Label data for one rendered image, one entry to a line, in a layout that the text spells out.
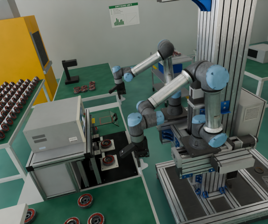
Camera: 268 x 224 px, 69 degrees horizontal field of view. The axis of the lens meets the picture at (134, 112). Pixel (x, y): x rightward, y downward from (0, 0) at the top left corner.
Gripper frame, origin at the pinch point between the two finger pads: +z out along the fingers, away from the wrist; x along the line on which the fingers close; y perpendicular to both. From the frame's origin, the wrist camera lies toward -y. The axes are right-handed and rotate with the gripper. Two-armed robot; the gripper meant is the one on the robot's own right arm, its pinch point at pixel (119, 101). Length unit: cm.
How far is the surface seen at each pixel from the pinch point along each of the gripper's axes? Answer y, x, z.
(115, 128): -9.1, 13.8, 40.1
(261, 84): 225, 71, 52
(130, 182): -6, -66, 40
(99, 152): -27, -42, 23
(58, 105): -53, -19, -17
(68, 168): -48, -63, 14
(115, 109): -4, 59, 40
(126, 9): 93, 494, -60
